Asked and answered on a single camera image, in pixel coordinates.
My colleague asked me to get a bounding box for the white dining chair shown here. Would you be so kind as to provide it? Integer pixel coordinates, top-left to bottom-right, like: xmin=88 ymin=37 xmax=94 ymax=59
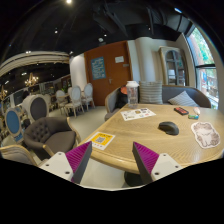
xmin=65 ymin=85 xmax=83 ymax=115
xmin=81 ymin=83 xmax=95 ymax=108

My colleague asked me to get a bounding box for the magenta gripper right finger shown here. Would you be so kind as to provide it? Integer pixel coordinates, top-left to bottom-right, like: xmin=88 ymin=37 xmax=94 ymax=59
xmin=132 ymin=142 xmax=182 ymax=185

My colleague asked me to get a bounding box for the pink small object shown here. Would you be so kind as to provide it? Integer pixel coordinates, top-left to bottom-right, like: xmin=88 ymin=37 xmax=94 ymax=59
xmin=193 ymin=107 xmax=201 ymax=115

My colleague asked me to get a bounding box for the arched wooden cabinet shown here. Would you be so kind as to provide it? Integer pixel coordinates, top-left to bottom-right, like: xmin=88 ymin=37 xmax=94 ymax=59
xmin=159 ymin=46 xmax=189 ymax=86

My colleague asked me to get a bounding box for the clear plastic shaker bottle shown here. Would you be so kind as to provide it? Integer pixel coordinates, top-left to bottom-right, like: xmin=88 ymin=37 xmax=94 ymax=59
xmin=126 ymin=81 xmax=139 ymax=109

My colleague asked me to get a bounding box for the grey back oval chair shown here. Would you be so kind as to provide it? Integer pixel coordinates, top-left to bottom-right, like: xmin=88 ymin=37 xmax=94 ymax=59
xmin=22 ymin=94 xmax=49 ymax=122

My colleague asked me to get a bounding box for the dark grey tufted armchair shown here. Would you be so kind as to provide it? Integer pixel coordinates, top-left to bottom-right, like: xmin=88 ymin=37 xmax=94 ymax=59
xmin=24 ymin=117 xmax=81 ymax=160

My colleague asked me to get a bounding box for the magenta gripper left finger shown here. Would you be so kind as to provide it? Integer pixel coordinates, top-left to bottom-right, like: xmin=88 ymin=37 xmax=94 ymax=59
xmin=41 ymin=141 xmax=92 ymax=184

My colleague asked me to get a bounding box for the blue poster on door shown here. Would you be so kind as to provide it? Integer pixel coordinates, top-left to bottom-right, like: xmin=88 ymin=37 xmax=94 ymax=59
xmin=91 ymin=57 xmax=106 ymax=80

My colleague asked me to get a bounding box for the chandelier lamp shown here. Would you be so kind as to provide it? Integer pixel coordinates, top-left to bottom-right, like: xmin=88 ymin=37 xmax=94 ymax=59
xmin=25 ymin=73 xmax=39 ymax=87

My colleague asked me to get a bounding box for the white dining chair far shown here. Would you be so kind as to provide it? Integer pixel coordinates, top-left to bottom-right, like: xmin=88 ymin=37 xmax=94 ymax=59
xmin=81 ymin=83 xmax=95 ymax=108

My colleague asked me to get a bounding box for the blue back oval chair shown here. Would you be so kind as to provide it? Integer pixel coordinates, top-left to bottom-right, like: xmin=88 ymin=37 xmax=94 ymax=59
xmin=5 ymin=108 xmax=23 ymax=143

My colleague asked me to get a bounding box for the window with black frame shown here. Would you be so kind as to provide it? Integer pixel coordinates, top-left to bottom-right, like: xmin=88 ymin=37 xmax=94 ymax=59
xmin=186 ymin=27 xmax=219 ymax=109

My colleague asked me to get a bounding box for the black computer mouse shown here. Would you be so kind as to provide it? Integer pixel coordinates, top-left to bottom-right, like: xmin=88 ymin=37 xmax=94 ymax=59
xmin=158 ymin=121 xmax=179 ymax=135

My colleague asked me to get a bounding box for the orange wooden door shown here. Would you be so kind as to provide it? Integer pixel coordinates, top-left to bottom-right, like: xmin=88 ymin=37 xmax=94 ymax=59
xmin=84 ymin=41 xmax=132 ymax=106

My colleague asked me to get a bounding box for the grey diagonal cushion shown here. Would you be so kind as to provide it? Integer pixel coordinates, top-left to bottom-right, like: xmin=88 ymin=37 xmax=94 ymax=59
xmin=168 ymin=91 xmax=198 ymax=107

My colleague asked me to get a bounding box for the small green packet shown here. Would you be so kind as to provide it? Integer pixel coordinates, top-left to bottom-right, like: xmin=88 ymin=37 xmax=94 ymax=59
xmin=188 ymin=115 xmax=199 ymax=120

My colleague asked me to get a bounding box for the striped cushion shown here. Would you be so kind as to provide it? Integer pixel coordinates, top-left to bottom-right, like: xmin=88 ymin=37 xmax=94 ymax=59
xmin=139 ymin=81 xmax=163 ymax=104

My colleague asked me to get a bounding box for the beige armchair edge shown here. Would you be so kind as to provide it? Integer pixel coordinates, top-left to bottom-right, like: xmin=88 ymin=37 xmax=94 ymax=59
xmin=0 ymin=145 xmax=47 ymax=167

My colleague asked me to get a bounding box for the white menu sheet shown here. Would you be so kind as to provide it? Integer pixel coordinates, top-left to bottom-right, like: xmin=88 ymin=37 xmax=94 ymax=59
xmin=121 ymin=108 xmax=155 ymax=121

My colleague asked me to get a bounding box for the black and red case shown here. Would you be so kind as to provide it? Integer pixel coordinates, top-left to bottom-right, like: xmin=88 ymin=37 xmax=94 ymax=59
xmin=174 ymin=107 xmax=189 ymax=115

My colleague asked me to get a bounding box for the grey sofa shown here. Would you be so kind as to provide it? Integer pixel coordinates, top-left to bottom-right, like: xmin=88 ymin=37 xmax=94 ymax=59
xmin=104 ymin=83 xmax=211 ymax=120

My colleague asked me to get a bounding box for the cat-shaped mouse pad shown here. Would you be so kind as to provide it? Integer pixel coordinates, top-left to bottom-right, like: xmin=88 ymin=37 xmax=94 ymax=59
xmin=191 ymin=122 xmax=221 ymax=149

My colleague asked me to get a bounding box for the yellow QR code sticker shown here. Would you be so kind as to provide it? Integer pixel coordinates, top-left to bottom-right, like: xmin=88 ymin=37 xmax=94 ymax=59
xmin=88 ymin=132 xmax=115 ymax=150

